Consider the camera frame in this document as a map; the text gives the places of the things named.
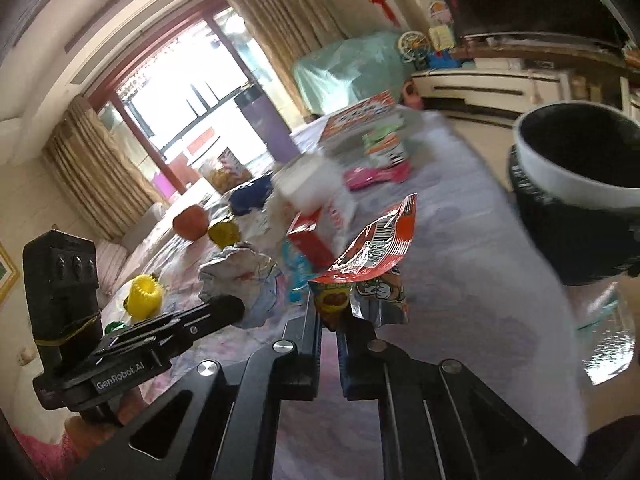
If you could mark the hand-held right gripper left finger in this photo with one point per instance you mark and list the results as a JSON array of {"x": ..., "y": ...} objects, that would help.
[{"x": 317, "y": 355}]

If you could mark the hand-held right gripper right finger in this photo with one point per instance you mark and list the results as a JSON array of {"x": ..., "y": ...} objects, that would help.
[{"x": 342, "y": 360}]

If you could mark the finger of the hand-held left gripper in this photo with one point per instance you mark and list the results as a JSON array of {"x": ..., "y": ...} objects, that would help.
[
  {"x": 150, "y": 352},
  {"x": 220, "y": 309}
]

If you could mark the silver foil wrapper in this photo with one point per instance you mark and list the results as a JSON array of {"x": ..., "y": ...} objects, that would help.
[{"x": 240, "y": 272}]

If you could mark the red snack packet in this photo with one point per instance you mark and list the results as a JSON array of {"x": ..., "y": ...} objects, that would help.
[{"x": 372, "y": 255}]

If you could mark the dark blue snack bag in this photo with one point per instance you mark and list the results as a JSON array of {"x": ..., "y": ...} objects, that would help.
[{"x": 250, "y": 195}]

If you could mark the white and red carton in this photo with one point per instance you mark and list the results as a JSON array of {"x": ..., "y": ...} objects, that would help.
[{"x": 315, "y": 205}]

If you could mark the white bin with black bag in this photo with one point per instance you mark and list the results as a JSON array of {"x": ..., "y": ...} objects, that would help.
[{"x": 575, "y": 185}]

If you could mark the person's left forearm pink sleeve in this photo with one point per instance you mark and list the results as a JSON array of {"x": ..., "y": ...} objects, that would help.
[{"x": 40, "y": 452}]

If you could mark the person's left hand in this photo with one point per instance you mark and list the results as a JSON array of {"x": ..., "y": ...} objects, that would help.
[{"x": 95, "y": 425}]

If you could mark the small green item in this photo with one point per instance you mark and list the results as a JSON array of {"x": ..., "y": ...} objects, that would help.
[{"x": 115, "y": 327}]

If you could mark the striped cushion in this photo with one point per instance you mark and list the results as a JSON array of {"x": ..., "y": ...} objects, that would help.
[{"x": 112, "y": 270}]

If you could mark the yellow ribbed toy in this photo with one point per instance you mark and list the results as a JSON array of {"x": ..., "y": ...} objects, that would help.
[{"x": 144, "y": 296}]

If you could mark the yellow crumpled wrapper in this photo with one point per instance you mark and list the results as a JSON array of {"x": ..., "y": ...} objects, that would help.
[{"x": 223, "y": 233}]

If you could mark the orange round fruit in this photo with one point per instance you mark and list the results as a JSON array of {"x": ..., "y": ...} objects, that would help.
[{"x": 191, "y": 222}]

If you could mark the beige curtain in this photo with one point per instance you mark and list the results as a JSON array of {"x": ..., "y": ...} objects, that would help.
[
  {"x": 100, "y": 170},
  {"x": 285, "y": 20}
]

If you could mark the yellow and red snack box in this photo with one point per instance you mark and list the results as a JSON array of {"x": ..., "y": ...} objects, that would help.
[{"x": 227, "y": 172}]

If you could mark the pink packet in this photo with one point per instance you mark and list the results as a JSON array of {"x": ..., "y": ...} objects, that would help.
[{"x": 372, "y": 176}]

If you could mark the purple tall bin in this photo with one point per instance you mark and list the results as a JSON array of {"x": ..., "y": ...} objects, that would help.
[{"x": 265, "y": 125}]

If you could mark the green and white yogurt cup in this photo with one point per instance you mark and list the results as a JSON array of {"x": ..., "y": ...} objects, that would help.
[{"x": 384, "y": 147}]

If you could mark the large red and white box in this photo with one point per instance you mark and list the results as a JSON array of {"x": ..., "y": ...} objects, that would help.
[{"x": 357, "y": 117}]

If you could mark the pink kettlebell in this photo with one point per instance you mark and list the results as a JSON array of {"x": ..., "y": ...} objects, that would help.
[{"x": 411, "y": 96}]

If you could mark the teal furniture cover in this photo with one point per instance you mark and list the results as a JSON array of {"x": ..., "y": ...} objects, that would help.
[{"x": 350, "y": 67}]

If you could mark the white television cabinet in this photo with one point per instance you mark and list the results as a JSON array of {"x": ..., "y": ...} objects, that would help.
[{"x": 500, "y": 90}]

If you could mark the ferris wheel toy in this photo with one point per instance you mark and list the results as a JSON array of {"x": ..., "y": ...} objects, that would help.
[{"x": 414, "y": 47}]

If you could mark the framed wall picture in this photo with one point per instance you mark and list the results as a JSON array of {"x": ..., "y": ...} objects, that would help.
[{"x": 7, "y": 272}]

